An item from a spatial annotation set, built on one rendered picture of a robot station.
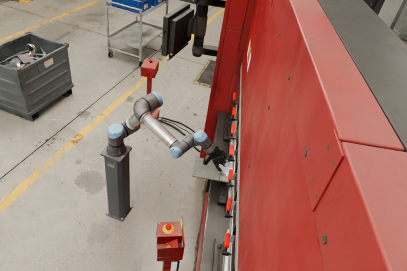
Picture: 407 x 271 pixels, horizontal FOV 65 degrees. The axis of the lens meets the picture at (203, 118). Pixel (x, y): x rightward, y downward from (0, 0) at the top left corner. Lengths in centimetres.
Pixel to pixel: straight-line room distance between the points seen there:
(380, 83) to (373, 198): 33
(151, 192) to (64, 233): 85
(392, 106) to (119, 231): 270
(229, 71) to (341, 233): 233
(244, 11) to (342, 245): 218
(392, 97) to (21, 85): 369
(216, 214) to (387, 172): 171
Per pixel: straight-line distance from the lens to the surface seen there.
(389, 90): 71
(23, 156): 387
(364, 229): 43
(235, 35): 258
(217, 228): 208
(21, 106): 420
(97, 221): 316
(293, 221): 73
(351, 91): 65
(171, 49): 291
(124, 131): 248
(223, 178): 217
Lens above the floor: 258
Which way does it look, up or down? 37 degrees down
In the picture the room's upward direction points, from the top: 9 degrees clockwise
